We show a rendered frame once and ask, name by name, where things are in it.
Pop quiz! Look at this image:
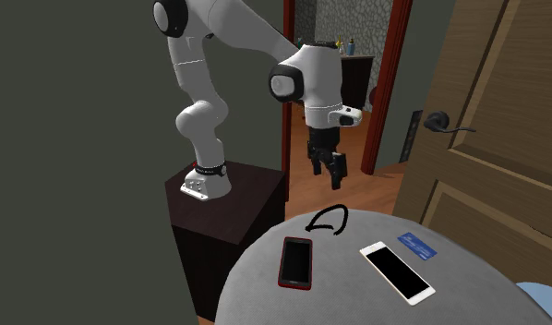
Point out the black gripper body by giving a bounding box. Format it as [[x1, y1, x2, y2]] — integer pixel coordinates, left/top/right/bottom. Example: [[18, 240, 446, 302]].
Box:
[[306, 126, 341, 160]]

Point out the light blue cushion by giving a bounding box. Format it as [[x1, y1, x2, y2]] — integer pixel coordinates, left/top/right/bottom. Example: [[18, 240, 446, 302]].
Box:
[[515, 281, 552, 325]]

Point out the grey upholstered furniture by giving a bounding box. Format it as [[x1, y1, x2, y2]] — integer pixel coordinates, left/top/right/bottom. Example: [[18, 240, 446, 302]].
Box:
[[214, 208, 552, 325]]

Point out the red-edged black smartphone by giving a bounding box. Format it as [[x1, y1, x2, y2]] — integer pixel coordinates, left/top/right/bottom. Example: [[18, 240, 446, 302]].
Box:
[[277, 235, 314, 292]]

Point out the brown wooden door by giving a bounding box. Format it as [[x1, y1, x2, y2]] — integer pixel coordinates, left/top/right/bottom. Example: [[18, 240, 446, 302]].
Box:
[[392, 0, 552, 295]]

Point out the dark cabinet with bottles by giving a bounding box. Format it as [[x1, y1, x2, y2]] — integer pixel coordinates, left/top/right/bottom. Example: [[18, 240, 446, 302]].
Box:
[[335, 35, 377, 114]]

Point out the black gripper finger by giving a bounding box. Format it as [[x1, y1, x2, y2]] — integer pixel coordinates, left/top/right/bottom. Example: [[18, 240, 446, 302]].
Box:
[[325, 151, 348, 191], [307, 151, 325, 177]]

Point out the white smartphone with black screen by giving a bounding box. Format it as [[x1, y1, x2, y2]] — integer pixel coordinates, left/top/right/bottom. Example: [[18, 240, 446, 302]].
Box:
[[358, 241, 438, 307]]

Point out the black looped cord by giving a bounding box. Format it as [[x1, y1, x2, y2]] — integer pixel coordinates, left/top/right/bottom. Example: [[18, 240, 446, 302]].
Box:
[[304, 204, 351, 236]]

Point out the dark brown robot stand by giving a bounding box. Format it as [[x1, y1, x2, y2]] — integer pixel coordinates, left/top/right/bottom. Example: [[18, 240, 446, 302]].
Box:
[[164, 160, 289, 323]]

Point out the blue card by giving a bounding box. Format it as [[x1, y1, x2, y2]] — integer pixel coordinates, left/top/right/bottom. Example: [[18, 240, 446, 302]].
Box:
[[396, 232, 438, 262]]

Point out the red door frame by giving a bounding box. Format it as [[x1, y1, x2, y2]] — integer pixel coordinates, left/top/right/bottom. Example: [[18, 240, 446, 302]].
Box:
[[281, 0, 414, 203]]

